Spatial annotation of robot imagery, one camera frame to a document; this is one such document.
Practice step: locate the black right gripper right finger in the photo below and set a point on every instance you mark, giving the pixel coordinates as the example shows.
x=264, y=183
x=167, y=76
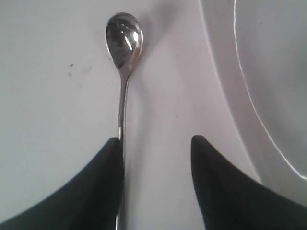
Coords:
x=230, y=200

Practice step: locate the stainless steel spoon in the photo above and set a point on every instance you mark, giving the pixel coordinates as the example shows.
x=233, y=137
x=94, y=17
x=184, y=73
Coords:
x=124, y=42

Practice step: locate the white square plate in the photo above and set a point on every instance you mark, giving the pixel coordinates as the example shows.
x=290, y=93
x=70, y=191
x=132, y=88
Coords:
x=259, y=48

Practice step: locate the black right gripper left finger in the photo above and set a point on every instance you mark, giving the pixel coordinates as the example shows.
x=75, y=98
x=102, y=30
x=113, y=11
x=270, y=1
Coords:
x=89, y=201

